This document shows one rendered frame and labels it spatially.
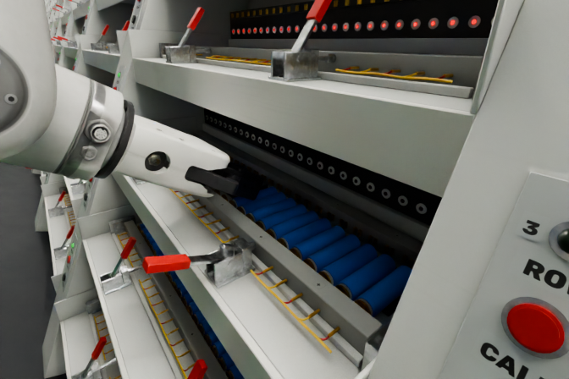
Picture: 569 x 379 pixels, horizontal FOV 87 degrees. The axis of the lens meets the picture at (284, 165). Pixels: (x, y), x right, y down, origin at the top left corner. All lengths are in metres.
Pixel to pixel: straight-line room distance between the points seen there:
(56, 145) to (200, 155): 0.11
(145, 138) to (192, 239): 0.14
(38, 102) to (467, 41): 0.35
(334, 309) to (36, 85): 0.23
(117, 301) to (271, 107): 0.42
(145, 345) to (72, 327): 0.35
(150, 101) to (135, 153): 0.42
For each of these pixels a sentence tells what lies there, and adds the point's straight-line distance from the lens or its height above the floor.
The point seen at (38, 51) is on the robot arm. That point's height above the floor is 0.68.
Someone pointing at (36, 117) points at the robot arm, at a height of 0.65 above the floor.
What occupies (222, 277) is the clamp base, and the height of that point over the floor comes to 0.54.
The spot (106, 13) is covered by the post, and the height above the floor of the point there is 0.87.
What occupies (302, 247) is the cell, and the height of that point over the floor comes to 0.58.
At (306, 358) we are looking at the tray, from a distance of 0.25.
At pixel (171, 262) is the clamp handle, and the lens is 0.27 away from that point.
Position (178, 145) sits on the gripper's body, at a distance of 0.28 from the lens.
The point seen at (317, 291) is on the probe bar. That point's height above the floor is 0.57.
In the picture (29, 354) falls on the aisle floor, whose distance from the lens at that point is 1.01.
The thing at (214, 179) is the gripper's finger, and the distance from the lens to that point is 0.30.
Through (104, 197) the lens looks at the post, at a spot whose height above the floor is 0.43.
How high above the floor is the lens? 0.68
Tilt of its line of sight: 6 degrees down
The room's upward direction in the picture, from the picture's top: 19 degrees clockwise
